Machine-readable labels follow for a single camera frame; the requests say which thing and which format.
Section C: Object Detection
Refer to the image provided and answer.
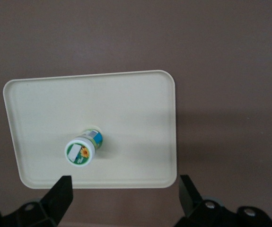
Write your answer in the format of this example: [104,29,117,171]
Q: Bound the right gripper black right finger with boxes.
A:
[173,174,272,227]

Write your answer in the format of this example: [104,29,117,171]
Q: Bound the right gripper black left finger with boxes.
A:
[0,175,75,227]

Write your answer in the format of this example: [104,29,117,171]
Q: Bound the green yogurt cup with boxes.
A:
[64,127,104,167]

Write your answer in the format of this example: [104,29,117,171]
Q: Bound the beige plastic tray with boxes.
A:
[2,69,177,190]

